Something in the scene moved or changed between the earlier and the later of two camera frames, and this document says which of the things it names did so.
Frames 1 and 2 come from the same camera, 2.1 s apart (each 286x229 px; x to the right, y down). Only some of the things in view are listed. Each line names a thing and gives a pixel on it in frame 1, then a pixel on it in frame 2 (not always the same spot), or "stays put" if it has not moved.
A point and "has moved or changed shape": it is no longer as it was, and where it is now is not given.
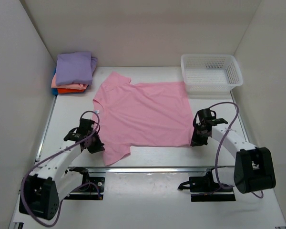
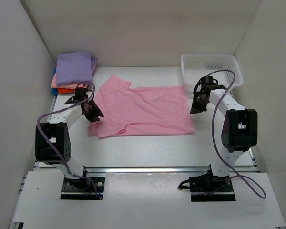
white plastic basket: (205, 73) stays put
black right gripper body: (199, 138) to (199, 105)
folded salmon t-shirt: (68, 86) stays put
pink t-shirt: (133, 115) has moved or changed shape
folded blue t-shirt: (55, 91) stays put
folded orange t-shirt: (67, 90) stays put
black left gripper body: (95, 144) to (94, 111)
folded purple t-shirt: (75, 68) stays put
